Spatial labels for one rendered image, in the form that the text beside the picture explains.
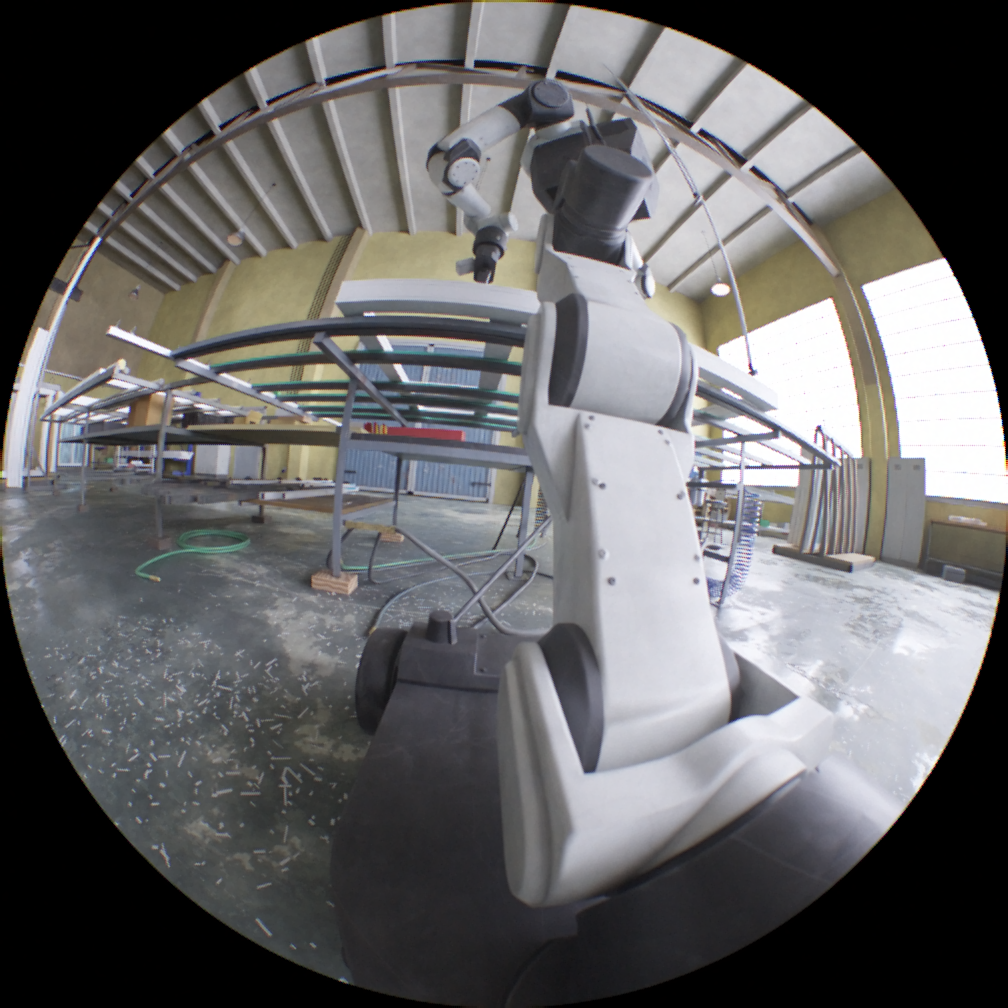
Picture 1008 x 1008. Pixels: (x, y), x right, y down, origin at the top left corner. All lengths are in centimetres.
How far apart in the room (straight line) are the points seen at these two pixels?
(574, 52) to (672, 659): 808
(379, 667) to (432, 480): 684
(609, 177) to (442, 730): 73
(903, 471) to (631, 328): 719
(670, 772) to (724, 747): 3
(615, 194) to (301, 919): 97
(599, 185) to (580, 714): 58
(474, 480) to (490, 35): 1036
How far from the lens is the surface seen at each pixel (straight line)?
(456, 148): 78
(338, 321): 87
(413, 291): 78
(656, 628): 21
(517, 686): 20
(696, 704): 22
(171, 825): 58
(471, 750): 35
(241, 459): 985
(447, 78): 613
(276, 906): 49
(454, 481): 714
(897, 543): 727
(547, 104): 83
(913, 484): 732
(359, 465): 764
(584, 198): 54
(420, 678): 43
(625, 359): 30
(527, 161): 87
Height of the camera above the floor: 44
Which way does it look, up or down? 3 degrees down
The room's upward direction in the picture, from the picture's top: 6 degrees clockwise
